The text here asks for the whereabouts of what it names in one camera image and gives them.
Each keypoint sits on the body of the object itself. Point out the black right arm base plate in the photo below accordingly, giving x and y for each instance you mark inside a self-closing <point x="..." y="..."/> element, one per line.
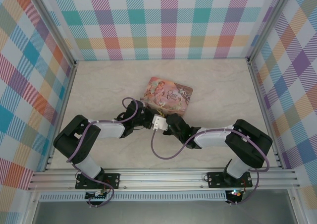
<point x="215" y="180"/>

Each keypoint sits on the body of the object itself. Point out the aluminium floor frame rail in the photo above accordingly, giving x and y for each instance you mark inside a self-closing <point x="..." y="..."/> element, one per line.
<point x="260" y="97"/>
<point x="65" y="105"/>

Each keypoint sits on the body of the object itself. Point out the right controller board with LED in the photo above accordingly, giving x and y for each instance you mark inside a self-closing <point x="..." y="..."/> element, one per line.
<point x="234" y="193"/>

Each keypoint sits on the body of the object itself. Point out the pink illustrated tin box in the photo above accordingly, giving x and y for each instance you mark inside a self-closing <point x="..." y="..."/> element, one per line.
<point x="168" y="95"/>

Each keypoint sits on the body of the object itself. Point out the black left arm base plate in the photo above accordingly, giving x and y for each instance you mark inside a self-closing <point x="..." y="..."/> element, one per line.
<point x="112" y="180"/>

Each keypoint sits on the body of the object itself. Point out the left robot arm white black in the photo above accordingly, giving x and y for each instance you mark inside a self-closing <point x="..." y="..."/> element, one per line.
<point x="109" y="128"/>

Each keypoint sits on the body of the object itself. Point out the left controller board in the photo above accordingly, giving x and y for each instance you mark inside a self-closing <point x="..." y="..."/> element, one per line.
<point x="96" y="196"/>

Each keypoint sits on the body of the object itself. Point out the yellow padlock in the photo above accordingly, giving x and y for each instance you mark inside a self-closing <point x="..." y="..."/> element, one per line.
<point x="161" y="114"/>

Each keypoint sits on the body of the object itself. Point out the aluminium mounting rail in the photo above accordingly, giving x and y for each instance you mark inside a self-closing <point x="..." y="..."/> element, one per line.
<point x="161" y="178"/>

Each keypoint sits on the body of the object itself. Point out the aluminium frame post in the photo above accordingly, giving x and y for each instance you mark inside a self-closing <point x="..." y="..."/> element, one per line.
<point x="266" y="23"/>
<point x="53" y="25"/>

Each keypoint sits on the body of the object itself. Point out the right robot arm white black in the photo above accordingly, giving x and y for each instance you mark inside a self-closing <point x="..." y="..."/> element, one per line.
<point x="213" y="137"/>

